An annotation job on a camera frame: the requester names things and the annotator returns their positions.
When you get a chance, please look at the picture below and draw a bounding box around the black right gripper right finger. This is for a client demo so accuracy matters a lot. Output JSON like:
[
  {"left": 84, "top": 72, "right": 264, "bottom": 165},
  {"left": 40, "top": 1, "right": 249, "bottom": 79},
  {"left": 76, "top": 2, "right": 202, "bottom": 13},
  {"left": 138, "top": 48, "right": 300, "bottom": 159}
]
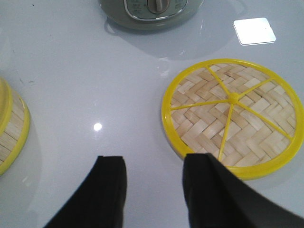
[{"left": 182, "top": 153, "right": 304, "bottom": 228}]

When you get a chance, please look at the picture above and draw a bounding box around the woven bamboo steamer lid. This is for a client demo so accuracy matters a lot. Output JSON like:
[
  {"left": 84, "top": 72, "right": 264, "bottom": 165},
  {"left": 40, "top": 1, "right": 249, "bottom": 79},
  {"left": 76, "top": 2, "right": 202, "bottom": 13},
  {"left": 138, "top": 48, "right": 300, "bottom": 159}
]
[{"left": 161, "top": 58, "right": 304, "bottom": 180}]

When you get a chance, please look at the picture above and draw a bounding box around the grey-green electric cooker pot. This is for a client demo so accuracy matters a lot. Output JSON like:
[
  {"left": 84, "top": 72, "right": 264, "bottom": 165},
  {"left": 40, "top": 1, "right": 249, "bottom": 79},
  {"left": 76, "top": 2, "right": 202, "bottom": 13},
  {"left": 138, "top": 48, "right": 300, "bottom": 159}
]
[{"left": 99, "top": 0, "right": 203, "bottom": 30}]

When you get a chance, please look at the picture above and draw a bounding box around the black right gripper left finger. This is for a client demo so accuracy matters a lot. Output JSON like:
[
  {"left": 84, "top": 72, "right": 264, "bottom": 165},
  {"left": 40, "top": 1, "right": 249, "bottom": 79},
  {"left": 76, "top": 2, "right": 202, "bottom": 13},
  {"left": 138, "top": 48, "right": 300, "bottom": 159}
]
[{"left": 46, "top": 156, "right": 127, "bottom": 228}]

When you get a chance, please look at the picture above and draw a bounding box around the centre bamboo steamer tier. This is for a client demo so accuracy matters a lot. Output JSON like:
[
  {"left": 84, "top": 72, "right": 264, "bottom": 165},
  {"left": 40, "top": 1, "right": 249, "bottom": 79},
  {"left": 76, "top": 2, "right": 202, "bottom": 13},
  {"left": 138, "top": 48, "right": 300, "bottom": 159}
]
[{"left": 0, "top": 78, "right": 30, "bottom": 174}]

